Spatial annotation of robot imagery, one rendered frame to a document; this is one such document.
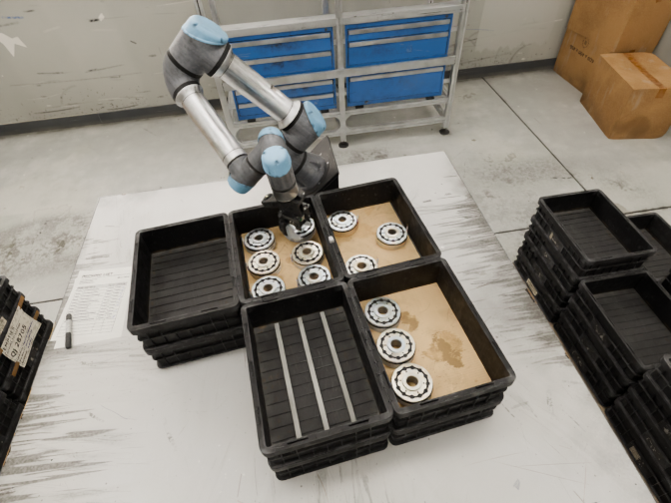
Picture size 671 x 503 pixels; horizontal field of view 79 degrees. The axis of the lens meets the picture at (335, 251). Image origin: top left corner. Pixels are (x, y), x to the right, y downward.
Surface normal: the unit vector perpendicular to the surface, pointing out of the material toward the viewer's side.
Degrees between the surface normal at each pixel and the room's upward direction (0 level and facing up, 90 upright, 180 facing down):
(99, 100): 90
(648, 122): 91
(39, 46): 90
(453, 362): 0
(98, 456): 0
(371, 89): 90
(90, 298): 0
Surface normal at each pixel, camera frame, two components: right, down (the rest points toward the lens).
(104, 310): -0.05, -0.68
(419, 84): 0.16, 0.72
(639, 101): -0.05, 0.73
